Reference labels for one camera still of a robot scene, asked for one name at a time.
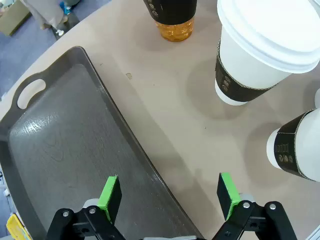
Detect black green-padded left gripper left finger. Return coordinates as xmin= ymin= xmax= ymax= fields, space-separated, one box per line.
xmin=46 ymin=175 xmax=126 ymax=240

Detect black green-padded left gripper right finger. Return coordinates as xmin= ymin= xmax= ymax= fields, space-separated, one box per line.
xmin=211 ymin=172 xmax=298 ymax=240

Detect iced tea cup black sleeve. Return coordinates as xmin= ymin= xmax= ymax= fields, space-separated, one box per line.
xmin=142 ymin=0 xmax=198 ymax=43

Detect brown plastic serving tray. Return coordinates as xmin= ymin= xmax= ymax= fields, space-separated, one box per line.
xmin=0 ymin=46 xmax=205 ymax=240

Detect yellow plastic item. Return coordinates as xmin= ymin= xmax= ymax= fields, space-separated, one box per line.
xmin=6 ymin=213 xmax=32 ymax=240

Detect dark metal floor plate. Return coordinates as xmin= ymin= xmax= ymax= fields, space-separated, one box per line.
xmin=51 ymin=12 xmax=81 ymax=41

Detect white-shirted figure khaki trousers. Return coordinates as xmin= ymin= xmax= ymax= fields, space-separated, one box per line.
xmin=20 ymin=0 xmax=66 ymax=30

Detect cardboard box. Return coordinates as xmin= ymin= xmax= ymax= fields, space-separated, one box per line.
xmin=0 ymin=0 xmax=33 ymax=37

